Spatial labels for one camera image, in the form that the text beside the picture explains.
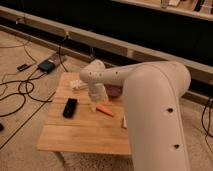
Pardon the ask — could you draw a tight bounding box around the black power adapter box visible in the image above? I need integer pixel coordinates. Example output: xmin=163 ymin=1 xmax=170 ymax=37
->
xmin=38 ymin=60 xmax=55 ymax=73

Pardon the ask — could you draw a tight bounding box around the small black device on floor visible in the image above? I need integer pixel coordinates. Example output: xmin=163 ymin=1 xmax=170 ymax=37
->
xmin=17 ymin=63 xmax=31 ymax=72

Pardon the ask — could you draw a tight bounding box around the purple bowl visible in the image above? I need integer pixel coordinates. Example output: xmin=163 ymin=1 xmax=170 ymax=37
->
xmin=105 ymin=85 xmax=123 ymax=98

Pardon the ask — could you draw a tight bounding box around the white plastic bottle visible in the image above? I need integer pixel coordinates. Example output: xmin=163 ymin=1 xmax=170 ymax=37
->
xmin=70 ymin=80 xmax=87 ymax=90

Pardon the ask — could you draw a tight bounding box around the orange pepper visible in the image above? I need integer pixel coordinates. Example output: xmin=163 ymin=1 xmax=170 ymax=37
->
xmin=96 ymin=103 xmax=114 ymax=117

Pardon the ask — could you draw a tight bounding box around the black remote control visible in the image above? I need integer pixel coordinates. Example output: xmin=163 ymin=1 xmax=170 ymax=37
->
xmin=63 ymin=98 xmax=78 ymax=118

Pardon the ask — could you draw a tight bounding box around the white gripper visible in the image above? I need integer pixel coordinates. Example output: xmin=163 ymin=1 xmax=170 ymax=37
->
xmin=88 ymin=83 xmax=108 ymax=112

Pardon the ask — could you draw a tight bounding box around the metal rail frame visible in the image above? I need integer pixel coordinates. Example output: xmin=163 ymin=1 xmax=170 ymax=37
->
xmin=0 ymin=6 xmax=213 ymax=103

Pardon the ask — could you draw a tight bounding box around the black floor cable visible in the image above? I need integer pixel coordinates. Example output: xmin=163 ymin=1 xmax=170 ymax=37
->
xmin=0 ymin=68 xmax=56 ymax=118

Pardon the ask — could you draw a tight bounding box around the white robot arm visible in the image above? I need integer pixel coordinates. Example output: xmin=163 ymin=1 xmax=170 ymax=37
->
xmin=80 ymin=60 xmax=191 ymax=171

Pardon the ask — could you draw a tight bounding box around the white sponge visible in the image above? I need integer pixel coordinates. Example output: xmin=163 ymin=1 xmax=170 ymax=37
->
xmin=122 ymin=116 xmax=127 ymax=129

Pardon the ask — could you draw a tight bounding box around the wooden table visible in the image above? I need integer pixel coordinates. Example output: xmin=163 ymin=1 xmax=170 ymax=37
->
xmin=37 ymin=73 xmax=131 ymax=163

